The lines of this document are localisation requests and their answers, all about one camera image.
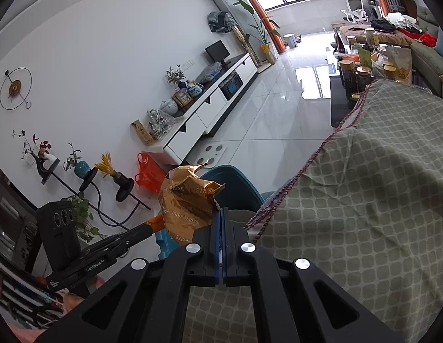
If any group of glass jars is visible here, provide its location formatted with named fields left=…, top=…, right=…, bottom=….
left=337, top=27, right=398, bottom=110

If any dark clothes bundle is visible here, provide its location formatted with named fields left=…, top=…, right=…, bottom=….
left=207, top=11, right=238, bottom=34

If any red leaf plant white vase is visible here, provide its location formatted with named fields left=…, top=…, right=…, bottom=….
left=12, top=129, right=60, bottom=167

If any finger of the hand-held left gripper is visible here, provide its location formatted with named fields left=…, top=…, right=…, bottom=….
left=116, top=226, right=161, bottom=258
left=86, top=220, right=156, bottom=254

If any wheat stalks black vase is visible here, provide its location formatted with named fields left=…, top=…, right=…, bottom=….
left=94, top=152, right=130, bottom=188

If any black coffee table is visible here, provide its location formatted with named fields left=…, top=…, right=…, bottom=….
left=325, top=30, right=416, bottom=128

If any black monitor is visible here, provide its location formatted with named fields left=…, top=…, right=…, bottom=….
left=205, top=41, right=231, bottom=66

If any white standing air conditioner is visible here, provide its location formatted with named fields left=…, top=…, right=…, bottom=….
left=210, top=0, right=260, bottom=62

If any green trailing potted plant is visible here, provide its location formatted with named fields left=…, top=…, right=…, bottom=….
left=60, top=192, right=104, bottom=244

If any tan cardboard box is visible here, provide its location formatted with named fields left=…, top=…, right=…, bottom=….
left=130, top=119, right=154, bottom=146

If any white ceramic jar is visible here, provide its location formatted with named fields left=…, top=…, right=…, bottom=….
left=159, top=99, right=179, bottom=116

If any orange plastic bag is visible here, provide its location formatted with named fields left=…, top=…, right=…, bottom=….
left=135, top=152, right=168, bottom=194

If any wooden picture frame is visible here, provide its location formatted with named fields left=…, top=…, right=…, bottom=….
left=172, top=89, right=194, bottom=108

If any clear yellow snack bag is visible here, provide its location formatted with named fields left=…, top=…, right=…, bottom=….
left=384, top=45, right=412, bottom=86

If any dark shelving unit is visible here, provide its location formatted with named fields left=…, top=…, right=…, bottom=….
left=0, top=157, right=65, bottom=329

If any clear bagged ship model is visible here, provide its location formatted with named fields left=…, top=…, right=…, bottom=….
left=146, top=109, right=175, bottom=140

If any wooden floor ornament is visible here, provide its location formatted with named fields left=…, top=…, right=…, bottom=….
left=231, top=25, right=260, bottom=68

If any bonsai plant blue vase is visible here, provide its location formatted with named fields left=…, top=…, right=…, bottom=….
left=166, top=64, right=188, bottom=90

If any sofa with clothes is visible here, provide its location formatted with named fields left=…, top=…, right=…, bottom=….
left=341, top=5, right=443, bottom=101

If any green card box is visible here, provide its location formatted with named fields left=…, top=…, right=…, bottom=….
left=357, top=48, right=372, bottom=69

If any green checked blanket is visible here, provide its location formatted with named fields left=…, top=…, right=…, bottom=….
left=186, top=79, right=443, bottom=343

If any gold foil snack bag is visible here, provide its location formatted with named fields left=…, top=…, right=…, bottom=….
left=158, top=163, right=227, bottom=247

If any teal plastic bin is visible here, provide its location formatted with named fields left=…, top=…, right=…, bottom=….
left=155, top=165, right=275, bottom=258

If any white bathroom scale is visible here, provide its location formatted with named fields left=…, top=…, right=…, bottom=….
left=188, top=142, right=229, bottom=168

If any person's left hand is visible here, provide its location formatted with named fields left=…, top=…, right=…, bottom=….
left=62, top=277, right=105, bottom=315

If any white office chair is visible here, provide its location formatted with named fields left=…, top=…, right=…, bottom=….
left=341, top=0, right=371, bottom=22

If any small plant blue vase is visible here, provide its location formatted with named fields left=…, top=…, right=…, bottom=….
left=63, top=143, right=92, bottom=179

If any tall green leafy plant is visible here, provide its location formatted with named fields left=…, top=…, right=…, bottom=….
left=234, top=0, right=281, bottom=64

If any white TV cabinet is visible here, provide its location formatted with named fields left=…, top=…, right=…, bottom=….
left=142, top=53, right=260, bottom=167

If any blue plastic wrapped bundle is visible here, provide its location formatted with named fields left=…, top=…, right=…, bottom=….
left=195, top=61, right=222, bottom=84

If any black metal plant stand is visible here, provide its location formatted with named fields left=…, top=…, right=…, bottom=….
left=39, top=159, right=152, bottom=228

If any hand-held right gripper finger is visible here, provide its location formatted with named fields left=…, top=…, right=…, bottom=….
left=221, top=207, right=404, bottom=343
left=33, top=209, right=222, bottom=343

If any round wire wall clock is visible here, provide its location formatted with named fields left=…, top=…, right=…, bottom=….
left=0, top=68, right=33, bottom=111

